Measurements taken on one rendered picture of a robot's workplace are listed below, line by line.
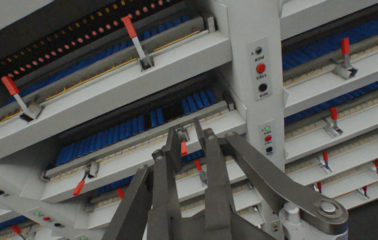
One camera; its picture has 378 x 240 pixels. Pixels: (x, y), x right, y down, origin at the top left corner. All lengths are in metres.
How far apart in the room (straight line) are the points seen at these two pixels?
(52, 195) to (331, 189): 1.06
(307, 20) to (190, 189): 0.51
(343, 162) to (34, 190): 1.03
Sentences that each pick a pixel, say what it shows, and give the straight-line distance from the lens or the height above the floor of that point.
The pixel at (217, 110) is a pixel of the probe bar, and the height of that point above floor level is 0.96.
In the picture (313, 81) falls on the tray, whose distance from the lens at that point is 0.50.
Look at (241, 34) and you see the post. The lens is 0.31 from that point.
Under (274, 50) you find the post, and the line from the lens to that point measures 0.35.
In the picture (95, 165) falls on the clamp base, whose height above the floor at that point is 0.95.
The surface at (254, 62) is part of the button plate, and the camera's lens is 0.33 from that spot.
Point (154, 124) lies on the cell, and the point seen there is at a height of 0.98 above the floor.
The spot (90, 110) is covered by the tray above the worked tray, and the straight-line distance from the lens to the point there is 0.36.
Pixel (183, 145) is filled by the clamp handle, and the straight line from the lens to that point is 0.33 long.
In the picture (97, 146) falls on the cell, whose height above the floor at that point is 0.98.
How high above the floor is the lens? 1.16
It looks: 30 degrees down
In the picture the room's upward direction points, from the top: 24 degrees counter-clockwise
